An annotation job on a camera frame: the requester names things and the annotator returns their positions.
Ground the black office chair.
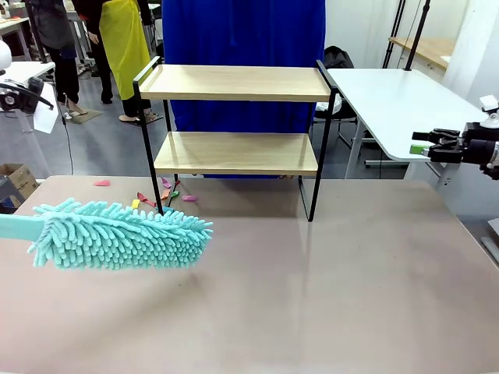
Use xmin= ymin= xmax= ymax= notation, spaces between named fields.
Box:
xmin=322 ymin=45 xmax=356 ymax=70

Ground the large white table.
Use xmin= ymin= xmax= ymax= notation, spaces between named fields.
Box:
xmin=326 ymin=68 xmax=490 ymax=192

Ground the person in dark clothes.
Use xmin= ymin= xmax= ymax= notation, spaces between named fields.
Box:
xmin=25 ymin=0 xmax=93 ymax=118

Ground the brown cardboard box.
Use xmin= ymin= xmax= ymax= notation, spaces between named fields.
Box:
xmin=0 ymin=163 xmax=40 ymax=200

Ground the person in yellow apron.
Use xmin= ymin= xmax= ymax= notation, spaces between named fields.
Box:
xmin=72 ymin=0 xmax=163 ymax=126

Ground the white plastic bag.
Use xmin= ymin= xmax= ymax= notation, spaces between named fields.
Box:
xmin=313 ymin=95 xmax=344 ymax=120

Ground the black tripod stand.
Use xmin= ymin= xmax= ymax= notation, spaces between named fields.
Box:
xmin=25 ymin=0 xmax=54 ymax=65

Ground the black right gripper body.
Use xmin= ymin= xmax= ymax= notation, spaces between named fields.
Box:
xmin=462 ymin=136 xmax=496 ymax=164

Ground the white paper tag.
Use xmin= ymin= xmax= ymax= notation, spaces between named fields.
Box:
xmin=33 ymin=83 xmax=59 ymax=134

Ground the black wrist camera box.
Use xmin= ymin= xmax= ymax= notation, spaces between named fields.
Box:
xmin=463 ymin=121 xmax=499 ymax=142

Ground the light wooden table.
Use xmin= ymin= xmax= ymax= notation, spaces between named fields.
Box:
xmin=388 ymin=37 xmax=458 ymax=71

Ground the brown floor mat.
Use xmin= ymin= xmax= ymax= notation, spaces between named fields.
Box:
xmin=64 ymin=108 xmax=104 ymax=125

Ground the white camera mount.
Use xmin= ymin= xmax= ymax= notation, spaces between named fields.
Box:
xmin=479 ymin=94 xmax=499 ymax=129

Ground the blue cloth drape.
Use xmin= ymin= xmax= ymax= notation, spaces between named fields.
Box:
xmin=161 ymin=0 xmax=327 ymax=180

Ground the wooden shelf with black frame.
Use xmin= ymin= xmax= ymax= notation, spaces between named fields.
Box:
xmin=132 ymin=56 xmax=337 ymax=223

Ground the teal microfibre duster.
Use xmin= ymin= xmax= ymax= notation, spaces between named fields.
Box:
xmin=0 ymin=197 xmax=214 ymax=272

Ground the black stand pole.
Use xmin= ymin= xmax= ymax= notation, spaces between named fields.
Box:
xmin=404 ymin=0 xmax=432 ymax=72
xmin=383 ymin=0 xmax=407 ymax=69

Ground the black hanging cable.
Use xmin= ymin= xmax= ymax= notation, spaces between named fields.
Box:
xmin=57 ymin=97 xmax=76 ymax=177

